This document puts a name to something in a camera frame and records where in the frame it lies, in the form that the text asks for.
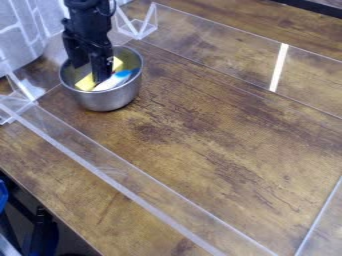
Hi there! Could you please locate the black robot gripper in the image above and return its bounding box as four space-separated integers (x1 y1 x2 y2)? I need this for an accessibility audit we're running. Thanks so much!
62 0 117 83

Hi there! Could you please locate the yellow butter block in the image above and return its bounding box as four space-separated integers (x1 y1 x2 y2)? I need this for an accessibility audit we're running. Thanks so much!
75 57 123 91

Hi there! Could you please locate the white blue tube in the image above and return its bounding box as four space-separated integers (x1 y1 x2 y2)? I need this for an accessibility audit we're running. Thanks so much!
94 70 133 91

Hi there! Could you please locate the stainless steel bowl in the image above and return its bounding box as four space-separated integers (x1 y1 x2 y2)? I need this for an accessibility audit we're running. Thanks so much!
59 46 143 112

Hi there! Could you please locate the grey brick pattern cloth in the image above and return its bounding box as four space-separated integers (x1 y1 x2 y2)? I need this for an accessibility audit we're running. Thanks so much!
0 0 67 78

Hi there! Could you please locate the blue object under table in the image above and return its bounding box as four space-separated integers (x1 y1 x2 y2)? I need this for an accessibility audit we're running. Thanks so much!
0 180 8 214

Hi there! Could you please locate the black table leg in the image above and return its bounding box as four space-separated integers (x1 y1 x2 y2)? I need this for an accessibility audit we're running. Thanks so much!
29 206 59 256

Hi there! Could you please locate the clear acrylic barrier frame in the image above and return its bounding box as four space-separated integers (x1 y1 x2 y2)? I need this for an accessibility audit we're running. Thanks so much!
0 0 342 256

